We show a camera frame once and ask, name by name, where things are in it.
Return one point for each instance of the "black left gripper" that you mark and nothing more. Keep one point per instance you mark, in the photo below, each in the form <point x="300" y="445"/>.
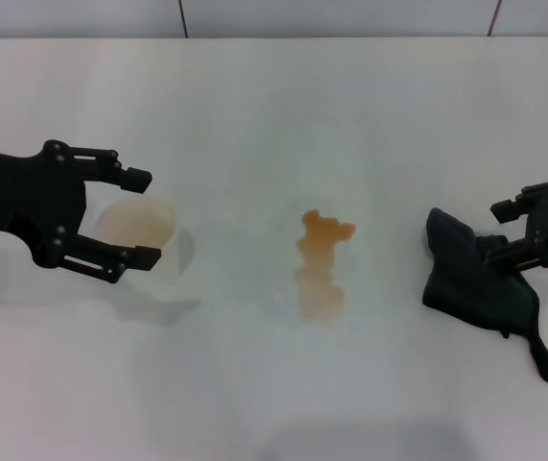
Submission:
<point x="24" y="197"/>

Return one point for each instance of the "clear plastic cup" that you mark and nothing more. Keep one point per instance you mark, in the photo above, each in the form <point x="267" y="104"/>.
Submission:
<point x="134" y="221"/>

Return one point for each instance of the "dark blue rag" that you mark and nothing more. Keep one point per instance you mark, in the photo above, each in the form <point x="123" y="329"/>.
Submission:
<point x="470" y="283"/>

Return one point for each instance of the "brown water stain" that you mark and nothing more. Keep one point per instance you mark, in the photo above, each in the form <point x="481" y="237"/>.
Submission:
<point x="319" y="249"/>

